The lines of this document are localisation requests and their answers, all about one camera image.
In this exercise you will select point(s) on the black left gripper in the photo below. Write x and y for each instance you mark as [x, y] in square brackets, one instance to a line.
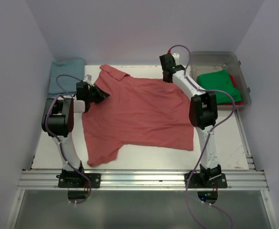
[95, 92]

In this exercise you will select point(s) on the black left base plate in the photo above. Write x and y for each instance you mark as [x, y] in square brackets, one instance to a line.
[78, 181]

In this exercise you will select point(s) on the blue folded t shirt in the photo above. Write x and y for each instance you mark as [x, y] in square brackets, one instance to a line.
[64, 76]

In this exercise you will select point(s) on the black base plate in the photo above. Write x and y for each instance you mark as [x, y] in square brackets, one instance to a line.
[197, 181]
[78, 181]

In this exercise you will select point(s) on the green folded t shirt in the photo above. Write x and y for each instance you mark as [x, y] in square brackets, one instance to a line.
[220, 80]

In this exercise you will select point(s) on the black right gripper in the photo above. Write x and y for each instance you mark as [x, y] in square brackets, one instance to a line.
[166, 78]

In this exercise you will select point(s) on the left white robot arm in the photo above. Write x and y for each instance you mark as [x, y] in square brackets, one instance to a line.
[58, 123]

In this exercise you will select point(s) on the clear plastic bin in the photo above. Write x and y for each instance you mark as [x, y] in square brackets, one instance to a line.
[208, 62]

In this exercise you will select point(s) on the aluminium mounting rail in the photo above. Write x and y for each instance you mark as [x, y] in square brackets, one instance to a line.
[143, 180]

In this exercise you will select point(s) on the salmon pink t shirt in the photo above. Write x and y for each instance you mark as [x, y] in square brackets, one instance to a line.
[138, 111]

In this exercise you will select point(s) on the red folded t shirt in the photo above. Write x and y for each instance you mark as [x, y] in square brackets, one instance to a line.
[236, 83]

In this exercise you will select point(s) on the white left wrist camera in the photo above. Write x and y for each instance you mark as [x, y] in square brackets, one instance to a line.
[87, 79]

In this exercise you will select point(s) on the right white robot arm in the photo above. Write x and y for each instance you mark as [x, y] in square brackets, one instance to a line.
[202, 115]

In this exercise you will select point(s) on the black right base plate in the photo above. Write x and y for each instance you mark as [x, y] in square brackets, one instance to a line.
[197, 181]

